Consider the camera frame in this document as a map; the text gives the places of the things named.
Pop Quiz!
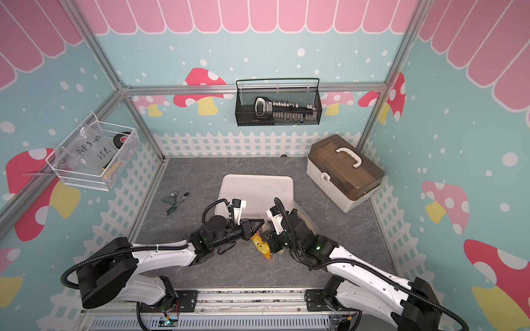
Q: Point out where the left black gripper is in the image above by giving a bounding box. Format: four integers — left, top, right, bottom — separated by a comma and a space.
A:
212, 218, 265, 250

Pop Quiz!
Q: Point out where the clear ziploc bag of cookies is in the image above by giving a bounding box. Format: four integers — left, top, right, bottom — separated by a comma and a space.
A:
289, 201, 320, 234

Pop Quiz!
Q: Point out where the ziploc bag with yellow chick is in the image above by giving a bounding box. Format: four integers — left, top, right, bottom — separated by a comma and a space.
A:
251, 232, 273, 260

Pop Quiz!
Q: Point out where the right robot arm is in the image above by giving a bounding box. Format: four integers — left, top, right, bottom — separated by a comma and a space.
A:
268, 198, 469, 330

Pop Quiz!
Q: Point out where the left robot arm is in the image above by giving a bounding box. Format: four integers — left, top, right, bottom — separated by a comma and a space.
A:
60, 199, 265, 312

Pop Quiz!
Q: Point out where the white plastic tray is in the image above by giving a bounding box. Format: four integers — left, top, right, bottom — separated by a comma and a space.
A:
218, 175, 294, 220

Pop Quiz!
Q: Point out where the white box with brown lid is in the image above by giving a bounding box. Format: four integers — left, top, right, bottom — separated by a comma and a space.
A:
306, 135, 385, 212

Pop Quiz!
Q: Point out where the socket wrench set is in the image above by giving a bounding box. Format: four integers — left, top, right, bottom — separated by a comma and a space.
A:
253, 97, 320, 125

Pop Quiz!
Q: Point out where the black tape roll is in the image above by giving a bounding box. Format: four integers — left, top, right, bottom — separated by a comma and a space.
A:
113, 132, 131, 149

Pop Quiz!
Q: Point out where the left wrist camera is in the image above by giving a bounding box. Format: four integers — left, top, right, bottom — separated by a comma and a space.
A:
231, 199, 247, 226

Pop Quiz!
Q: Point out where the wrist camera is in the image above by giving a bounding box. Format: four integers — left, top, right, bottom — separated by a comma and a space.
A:
266, 206, 284, 235
231, 199, 247, 226

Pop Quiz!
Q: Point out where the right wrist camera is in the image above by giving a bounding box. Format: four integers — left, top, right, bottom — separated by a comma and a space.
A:
266, 206, 284, 235

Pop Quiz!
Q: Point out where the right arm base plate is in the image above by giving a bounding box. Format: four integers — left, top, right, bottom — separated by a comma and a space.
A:
304, 289, 345, 312

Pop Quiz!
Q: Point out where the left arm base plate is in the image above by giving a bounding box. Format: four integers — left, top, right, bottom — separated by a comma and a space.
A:
139, 290, 199, 313

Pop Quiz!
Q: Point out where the black wire mesh basket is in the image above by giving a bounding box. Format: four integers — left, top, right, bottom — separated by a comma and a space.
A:
235, 78, 322, 126

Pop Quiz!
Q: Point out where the clear wall bin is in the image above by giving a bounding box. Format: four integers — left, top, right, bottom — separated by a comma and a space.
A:
46, 113, 140, 191

